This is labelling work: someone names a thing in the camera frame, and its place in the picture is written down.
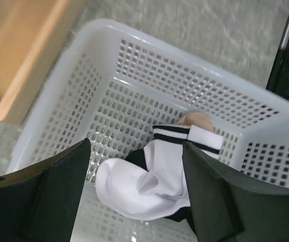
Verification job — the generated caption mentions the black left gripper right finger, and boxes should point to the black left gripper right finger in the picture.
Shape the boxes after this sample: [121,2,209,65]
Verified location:
[182,142,289,241]

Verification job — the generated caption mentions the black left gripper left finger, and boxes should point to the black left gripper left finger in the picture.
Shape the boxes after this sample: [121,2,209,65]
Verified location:
[0,138,91,241]

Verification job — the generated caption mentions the white sock with black stripes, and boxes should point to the white sock with black stripes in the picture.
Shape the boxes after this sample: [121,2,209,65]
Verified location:
[95,125,223,220]

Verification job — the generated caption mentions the wooden hanger rack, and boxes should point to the wooden hanger rack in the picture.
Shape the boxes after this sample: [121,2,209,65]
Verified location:
[0,1,85,125]

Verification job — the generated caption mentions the beige sock in basket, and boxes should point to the beige sock in basket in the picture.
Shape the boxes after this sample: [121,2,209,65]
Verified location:
[176,112,214,132]

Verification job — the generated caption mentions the black sock in basket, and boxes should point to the black sock in basket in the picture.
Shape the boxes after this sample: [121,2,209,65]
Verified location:
[125,149,195,232]

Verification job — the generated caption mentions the white plastic laundry basket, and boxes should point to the white plastic laundry basket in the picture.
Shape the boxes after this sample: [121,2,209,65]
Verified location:
[8,19,289,241]

